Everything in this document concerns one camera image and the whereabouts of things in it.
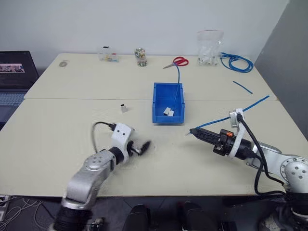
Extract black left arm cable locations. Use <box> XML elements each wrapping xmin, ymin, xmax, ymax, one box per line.
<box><xmin>90</xmin><ymin>121</ymin><xmax>117</xmax><ymax>154</ymax></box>

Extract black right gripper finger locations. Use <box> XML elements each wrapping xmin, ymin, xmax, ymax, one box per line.
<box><xmin>191</xmin><ymin>132</ymin><xmax>219</xmax><ymax>146</ymax></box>
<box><xmin>189</xmin><ymin>128</ymin><xmax>221</xmax><ymax>138</ymax></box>

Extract blue cable plugged into coupler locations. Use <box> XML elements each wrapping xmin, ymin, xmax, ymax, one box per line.
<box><xmin>170</xmin><ymin>64</ymin><xmax>181</xmax><ymax>111</ymax></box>

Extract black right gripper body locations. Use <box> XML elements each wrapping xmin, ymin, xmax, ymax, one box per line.
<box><xmin>212</xmin><ymin>128</ymin><xmax>236</xmax><ymax>157</ymax></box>

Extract short blue cable piece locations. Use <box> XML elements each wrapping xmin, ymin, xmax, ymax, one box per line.
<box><xmin>232</xmin><ymin>80</ymin><xmax>254</xmax><ymax>95</ymax></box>

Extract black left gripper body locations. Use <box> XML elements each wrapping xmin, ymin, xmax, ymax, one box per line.
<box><xmin>127</xmin><ymin>141</ymin><xmax>142</xmax><ymax>157</ymax></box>

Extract dark rounded shape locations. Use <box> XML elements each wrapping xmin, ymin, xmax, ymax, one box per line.
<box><xmin>122</xmin><ymin>204</ymin><xmax>152</xmax><ymax>231</ymax></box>
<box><xmin>177</xmin><ymin>201</ymin><xmax>218</xmax><ymax>231</ymax></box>

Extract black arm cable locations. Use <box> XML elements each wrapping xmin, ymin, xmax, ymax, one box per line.
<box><xmin>236</xmin><ymin>113</ymin><xmax>287</xmax><ymax>197</ymax></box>
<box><xmin>90</xmin><ymin>121</ymin><xmax>117</xmax><ymax>154</ymax></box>

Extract dark laptop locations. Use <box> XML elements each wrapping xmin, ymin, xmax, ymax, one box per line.
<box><xmin>0</xmin><ymin>50</ymin><xmax>40</xmax><ymax>131</ymax></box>

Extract white floor cables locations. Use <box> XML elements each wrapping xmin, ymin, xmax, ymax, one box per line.
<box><xmin>0</xmin><ymin>195</ymin><xmax>50</xmax><ymax>227</ymax></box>

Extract jar of colourful beads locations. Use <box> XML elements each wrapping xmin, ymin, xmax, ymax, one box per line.
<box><xmin>134</xmin><ymin>47</ymin><xmax>148</xmax><ymax>67</ymax></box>

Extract long blue cable with plug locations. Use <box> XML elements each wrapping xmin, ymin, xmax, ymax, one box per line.
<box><xmin>184</xmin><ymin>95</ymin><xmax>270</xmax><ymax>138</ymax></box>

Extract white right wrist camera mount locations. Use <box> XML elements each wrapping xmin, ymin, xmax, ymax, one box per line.
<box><xmin>228</xmin><ymin>108</ymin><xmax>246</xmax><ymax>160</ymax></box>

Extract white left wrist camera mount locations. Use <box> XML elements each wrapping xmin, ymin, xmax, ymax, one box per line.
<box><xmin>111</xmin><ymin>123</ymin><xmax>136</xmax><ymax>162</ymax></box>

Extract white power strip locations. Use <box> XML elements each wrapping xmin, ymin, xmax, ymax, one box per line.
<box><xmin>0</xmin><ymin>195</ymin><xmax>11</xmax><ymax>222</ymax></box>

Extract blue plastic bin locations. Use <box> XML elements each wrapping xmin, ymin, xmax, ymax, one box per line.
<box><xmin>152</xmin><ymin>82</ymin><xmax>187</xmax><ymax>125</ymax></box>

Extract red handled scissors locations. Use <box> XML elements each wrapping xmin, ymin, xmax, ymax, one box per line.
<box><xmin>163</xmin><ymin>56</ymin><xmax>190</xmax><ymax>70</ymax></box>

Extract coiled blue cable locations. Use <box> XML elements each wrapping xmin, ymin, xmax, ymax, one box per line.
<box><xmin>219</xmin><ymin>51</ymin><xmax>255</xmax><ymax>73</ymax></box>

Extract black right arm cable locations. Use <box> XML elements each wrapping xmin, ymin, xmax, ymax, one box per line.
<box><xmin>236</xmin><ymin>113</ymin><xmax>287</xmax><ymax>197</ymax></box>

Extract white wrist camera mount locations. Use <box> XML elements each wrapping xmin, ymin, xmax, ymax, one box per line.
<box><xmin>228</xmin><ymin>108</ymin><xmax>246</xmax><ymax>160</ymax></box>
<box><xmin>111</xmin><ymin>123</ymin><xmax>136</xmax><ymax>162</ymax></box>

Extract clear plastic bag of couplers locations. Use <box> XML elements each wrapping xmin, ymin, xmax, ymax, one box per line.
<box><xmin>197</xmin><ymin>29</ymin><xmax>225</xmax><ymax>67</ymax></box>

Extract clear plastic box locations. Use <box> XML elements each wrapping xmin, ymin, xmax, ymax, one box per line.
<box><xmin>97</xmin><ymin>45</ymin><xmax>120</xmax><ymax>64</ymax></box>

